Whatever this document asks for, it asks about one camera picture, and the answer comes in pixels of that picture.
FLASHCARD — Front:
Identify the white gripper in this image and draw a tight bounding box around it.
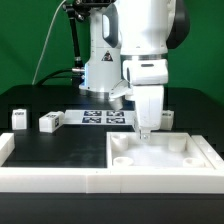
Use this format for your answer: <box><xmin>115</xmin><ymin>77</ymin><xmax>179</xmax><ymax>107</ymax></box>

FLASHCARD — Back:
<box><xmin>122</xmin><ymin>59</ymin><xmax>168</xmax><ymax>140</ymax></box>

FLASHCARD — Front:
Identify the white square tabletop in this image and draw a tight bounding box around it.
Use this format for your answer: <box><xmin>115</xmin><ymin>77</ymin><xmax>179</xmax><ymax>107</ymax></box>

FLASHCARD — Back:
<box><xmin>106</xmin><ymin>132</ymin><xmax>214</xmax><ymax>169</ymax></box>

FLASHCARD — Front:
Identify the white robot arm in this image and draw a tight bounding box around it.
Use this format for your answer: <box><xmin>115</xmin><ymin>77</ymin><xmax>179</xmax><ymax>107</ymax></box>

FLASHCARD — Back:
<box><xmin>80</xmin><ymin>0</ymin><xmax>190</xmax><ymax>139</ymax></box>

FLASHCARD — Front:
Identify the white marker plate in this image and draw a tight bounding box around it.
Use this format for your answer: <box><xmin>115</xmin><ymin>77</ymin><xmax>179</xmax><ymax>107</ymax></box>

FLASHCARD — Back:
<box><xmin>64</xmin><ymin>110</ymin><xmax>134</xmax><ymax>125</ymax></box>

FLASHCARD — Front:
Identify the white U-shaped fence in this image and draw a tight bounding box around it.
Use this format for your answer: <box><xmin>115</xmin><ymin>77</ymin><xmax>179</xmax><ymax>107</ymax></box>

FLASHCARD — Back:
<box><xmin>0</xmin><ymin>133</ymin><xmax>224</xmax><ymax>194</ymax></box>

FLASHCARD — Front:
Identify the black cable bundle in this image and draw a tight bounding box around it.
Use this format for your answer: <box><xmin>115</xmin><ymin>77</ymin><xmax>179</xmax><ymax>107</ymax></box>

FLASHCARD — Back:
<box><xmin>34</xmin><ymin>68</ymin><xmax>84</xmax><ymax>87</ymax></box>

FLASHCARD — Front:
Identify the white cable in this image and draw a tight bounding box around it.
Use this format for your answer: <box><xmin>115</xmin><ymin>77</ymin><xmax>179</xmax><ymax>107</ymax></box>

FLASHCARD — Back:
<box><xmin>31</xmin><ymin>0</ymin><xmax>68</xmax><ymax>86</ymax></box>

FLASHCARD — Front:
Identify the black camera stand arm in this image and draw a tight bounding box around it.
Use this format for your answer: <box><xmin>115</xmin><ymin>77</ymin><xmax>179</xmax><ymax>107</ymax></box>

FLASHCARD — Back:
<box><xmin>63</xmin><ymin>0</ymin><xmax>89</xmax><ymax>69</ymax></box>

